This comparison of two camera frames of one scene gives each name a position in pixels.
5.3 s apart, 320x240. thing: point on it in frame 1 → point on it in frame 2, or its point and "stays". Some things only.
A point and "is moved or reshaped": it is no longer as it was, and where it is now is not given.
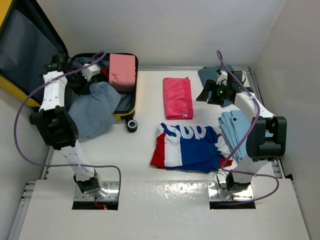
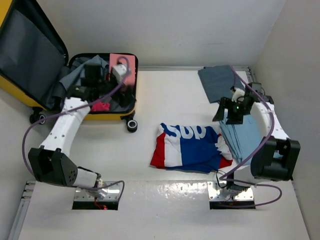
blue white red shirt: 196,148 stays
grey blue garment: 93,114 is moved or reshaped
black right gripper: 211,85 → 231,120
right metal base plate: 215,192 stays
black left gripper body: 77,82 → 105,86
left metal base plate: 112,187 stays
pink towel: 178,98 → 100,106
